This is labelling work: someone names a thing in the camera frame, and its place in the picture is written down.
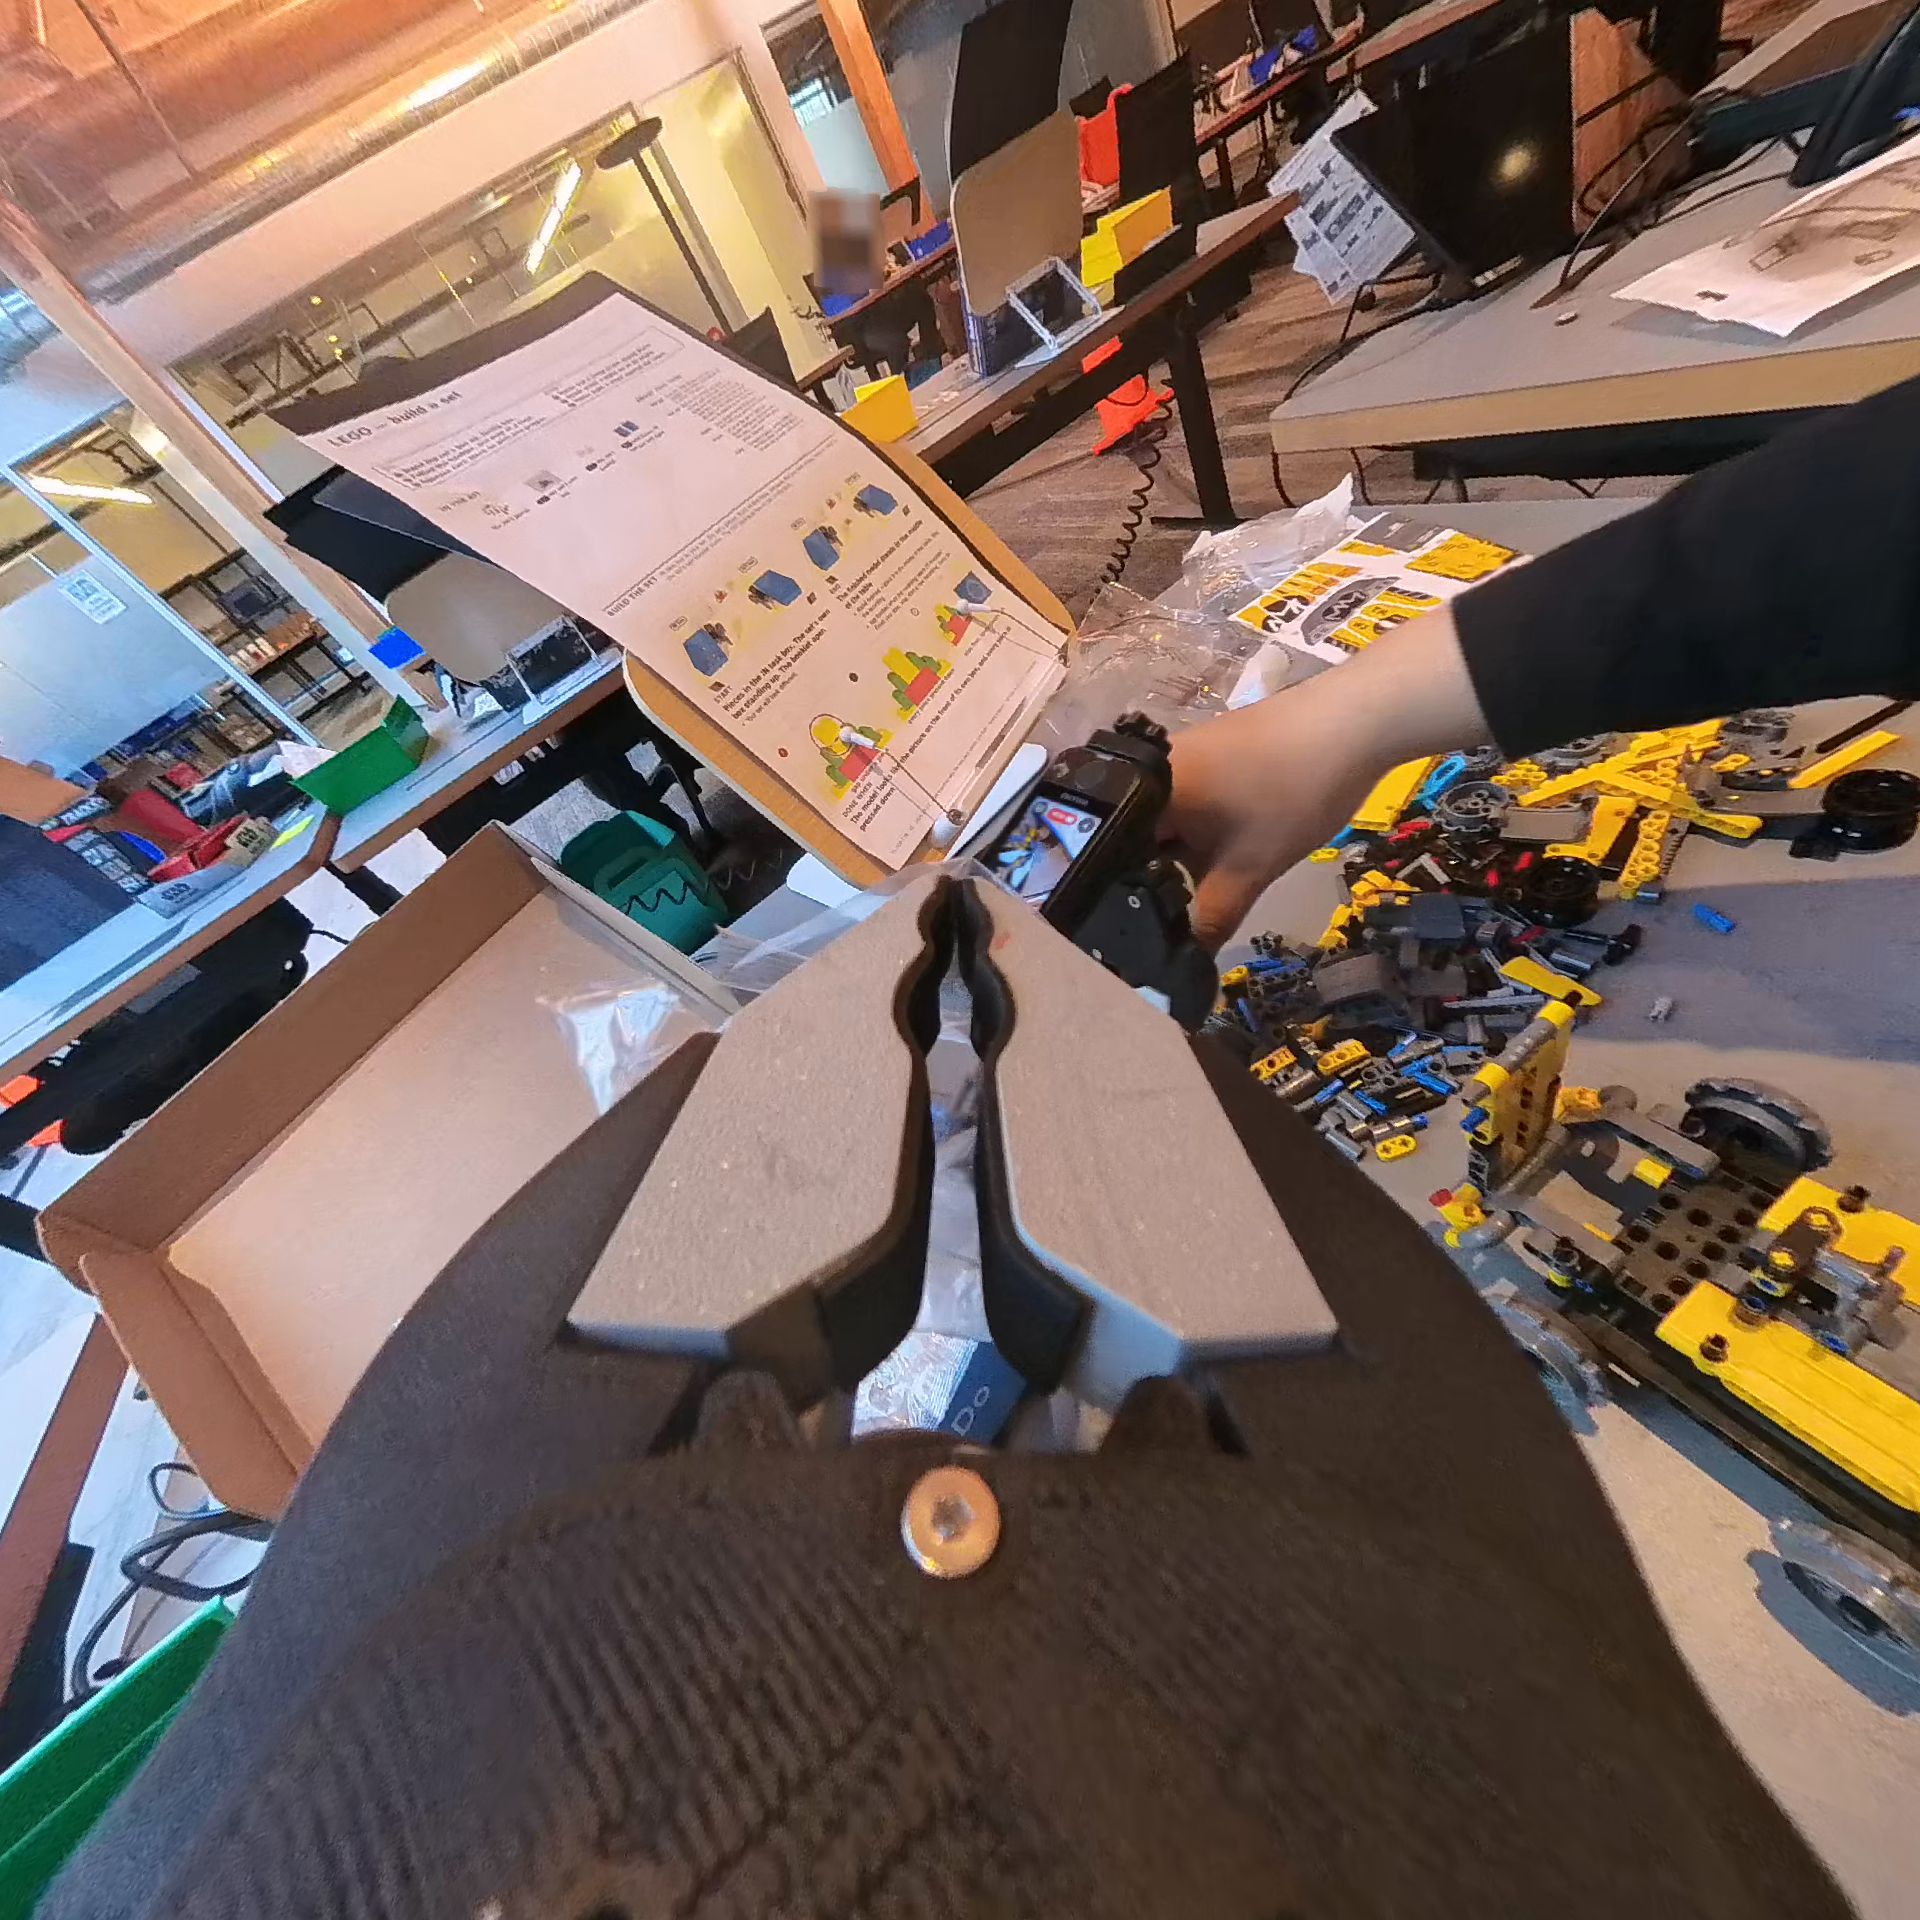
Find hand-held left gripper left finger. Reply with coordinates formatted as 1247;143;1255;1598
567;882;957;1408

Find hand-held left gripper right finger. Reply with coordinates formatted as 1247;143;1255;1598
959;882;1339;1443

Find dark blue cardboard kit box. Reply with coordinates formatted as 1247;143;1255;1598
37;822;1037;1519

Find person's right forearm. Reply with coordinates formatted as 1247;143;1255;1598
1446;382;1920;763

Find grey desk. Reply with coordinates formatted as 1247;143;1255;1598
1048;495;1920;1920

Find person's right hand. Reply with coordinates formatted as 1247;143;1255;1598
1161;598;1502;951

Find crumpled clear plastic bag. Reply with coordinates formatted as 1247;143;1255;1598
1182;478;1361;605
1071;582;1280;711

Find green plastic container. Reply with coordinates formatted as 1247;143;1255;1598
562;809;731;957

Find yellow sticker sheet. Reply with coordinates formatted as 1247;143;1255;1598
1226;514;1529;664

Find pile of mixed toy bricks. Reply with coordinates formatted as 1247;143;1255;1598
1211;704;1920;1167

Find clear acrylic sign holder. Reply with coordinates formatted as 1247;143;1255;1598
1006;256;1106;357

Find printed instruction sheet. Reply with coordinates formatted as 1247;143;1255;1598
306;291;1069;875

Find small green storage bin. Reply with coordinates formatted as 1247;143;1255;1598
291;696;432;818

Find grey office table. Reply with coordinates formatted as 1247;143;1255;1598
1271;88;1920;458

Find hanging printed paper sheets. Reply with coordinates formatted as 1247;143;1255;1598
1265;88;1414;302

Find yellow toy car model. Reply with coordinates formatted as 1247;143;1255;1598
1427;997;1920;1688

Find white printed paper sheet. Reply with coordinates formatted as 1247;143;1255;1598
1611;141;1920;337

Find green plastic bin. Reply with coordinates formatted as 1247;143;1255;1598
0;1598;239;1882

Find coiled black cable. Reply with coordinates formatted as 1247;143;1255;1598
1102;426;1168;589

